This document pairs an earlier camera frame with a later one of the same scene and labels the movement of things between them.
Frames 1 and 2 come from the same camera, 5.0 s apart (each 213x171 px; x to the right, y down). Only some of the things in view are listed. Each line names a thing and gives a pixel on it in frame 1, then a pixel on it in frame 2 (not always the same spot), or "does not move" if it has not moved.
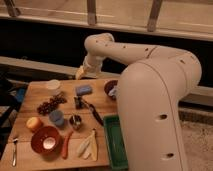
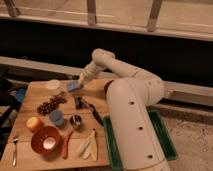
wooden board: (62, 125) does not move
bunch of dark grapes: (49, 105) does not move
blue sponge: (84, 90) → (73, 84)
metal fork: (15, 150) does not move
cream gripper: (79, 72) → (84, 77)
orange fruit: (33, 122) does not move
